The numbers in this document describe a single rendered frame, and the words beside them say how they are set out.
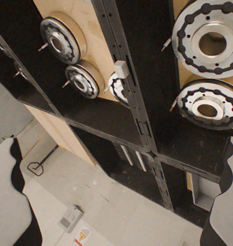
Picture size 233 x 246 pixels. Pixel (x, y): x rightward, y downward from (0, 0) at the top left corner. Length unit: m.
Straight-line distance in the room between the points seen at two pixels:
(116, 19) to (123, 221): 3.41
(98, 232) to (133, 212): 0.68
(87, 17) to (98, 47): 0.06
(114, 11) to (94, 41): 0.20
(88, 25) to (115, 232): 3.35
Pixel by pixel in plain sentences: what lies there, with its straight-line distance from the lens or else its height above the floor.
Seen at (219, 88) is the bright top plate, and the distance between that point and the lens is 0.29.
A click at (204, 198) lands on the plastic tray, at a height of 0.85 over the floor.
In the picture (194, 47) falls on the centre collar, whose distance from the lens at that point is 0.25.
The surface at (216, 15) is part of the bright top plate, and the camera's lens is 0.24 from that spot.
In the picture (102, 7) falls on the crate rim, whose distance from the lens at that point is 0.21.
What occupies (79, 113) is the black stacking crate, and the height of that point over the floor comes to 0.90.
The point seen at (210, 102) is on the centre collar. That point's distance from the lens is 0.30.
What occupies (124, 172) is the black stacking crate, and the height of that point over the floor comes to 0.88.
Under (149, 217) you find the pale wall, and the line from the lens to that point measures 3.46.
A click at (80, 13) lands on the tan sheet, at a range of 0.39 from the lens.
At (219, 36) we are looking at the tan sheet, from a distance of 0.28.
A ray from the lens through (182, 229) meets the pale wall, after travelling 3.43.
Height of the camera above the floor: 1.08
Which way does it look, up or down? 25 degrees down
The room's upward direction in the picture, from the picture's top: 143 degrees counter-clockwise
